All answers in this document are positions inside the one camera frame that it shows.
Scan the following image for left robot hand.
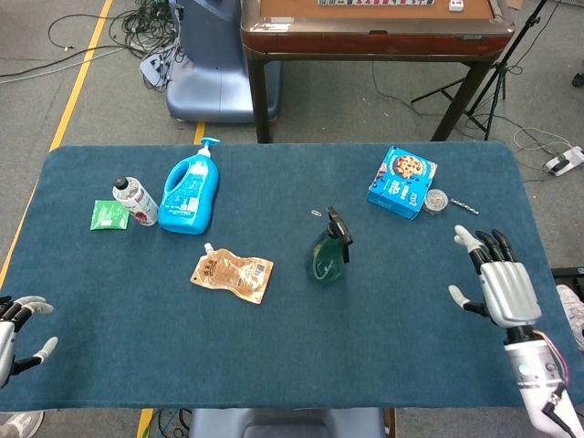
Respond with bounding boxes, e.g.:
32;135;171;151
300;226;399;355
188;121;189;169
0;295;59;389

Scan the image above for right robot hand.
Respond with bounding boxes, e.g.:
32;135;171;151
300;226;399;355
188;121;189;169
447;224;544;344

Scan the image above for green transparent spray bottle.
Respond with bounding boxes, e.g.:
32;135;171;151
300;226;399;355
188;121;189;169
304;204;355;287

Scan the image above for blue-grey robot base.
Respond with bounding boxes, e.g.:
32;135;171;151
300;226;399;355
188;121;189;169
188;407;387;438

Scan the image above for white drink bottle black cap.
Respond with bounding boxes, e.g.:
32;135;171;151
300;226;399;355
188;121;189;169
112;176;160;226

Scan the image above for blue detergent pump bottle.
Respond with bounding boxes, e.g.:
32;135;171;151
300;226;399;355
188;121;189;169
157;136;221;235

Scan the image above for white sneaker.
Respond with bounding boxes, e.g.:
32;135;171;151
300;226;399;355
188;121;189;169
0;410;46;438
556;283;584;352

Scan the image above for metal twist drill bit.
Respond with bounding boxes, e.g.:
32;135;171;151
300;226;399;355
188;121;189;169
449;197;480;216

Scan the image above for round clear pin container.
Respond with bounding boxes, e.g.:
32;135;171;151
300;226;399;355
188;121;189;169
422;188;450;214

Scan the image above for blue felt table cloth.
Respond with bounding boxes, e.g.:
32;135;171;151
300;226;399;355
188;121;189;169
0;141;583;412

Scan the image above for white power strip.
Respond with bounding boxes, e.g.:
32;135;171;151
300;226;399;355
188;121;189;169
542;145;584;177

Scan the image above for blue cookie box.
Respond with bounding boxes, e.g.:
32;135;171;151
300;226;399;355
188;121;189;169
366;145;439;221

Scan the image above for green sachet packet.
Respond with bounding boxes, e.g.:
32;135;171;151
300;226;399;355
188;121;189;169
89;199;131;232

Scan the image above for black tripod stand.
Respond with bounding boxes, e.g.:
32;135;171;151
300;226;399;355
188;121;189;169
410;0;551;141

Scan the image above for orange spout pouch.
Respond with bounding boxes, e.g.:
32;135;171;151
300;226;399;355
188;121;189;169
189;242;275;306

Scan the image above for brown mahjong table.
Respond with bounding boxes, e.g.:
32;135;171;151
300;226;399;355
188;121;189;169
240;0;516;145

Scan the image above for grey power strip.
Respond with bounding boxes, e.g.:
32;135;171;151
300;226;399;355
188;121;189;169
139;45;177;90

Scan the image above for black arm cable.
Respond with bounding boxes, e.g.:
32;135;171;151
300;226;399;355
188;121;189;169
537;332;579;438

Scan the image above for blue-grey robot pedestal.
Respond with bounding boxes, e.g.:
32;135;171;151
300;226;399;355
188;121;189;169
164;0;282;124

